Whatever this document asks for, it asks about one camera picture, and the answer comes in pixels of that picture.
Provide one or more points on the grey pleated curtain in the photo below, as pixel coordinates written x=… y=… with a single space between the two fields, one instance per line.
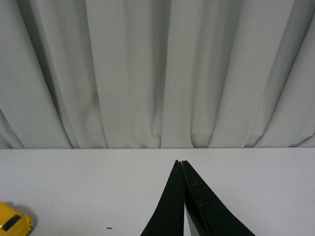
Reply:
x=157 y=73

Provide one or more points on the yellow beetle toy car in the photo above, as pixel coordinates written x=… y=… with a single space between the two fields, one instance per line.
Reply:
x=13 y=222

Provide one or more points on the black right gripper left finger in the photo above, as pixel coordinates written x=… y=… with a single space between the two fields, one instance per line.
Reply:
x=168 y=218

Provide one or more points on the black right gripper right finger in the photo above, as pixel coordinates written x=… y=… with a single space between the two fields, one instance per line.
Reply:
x=208 y=213

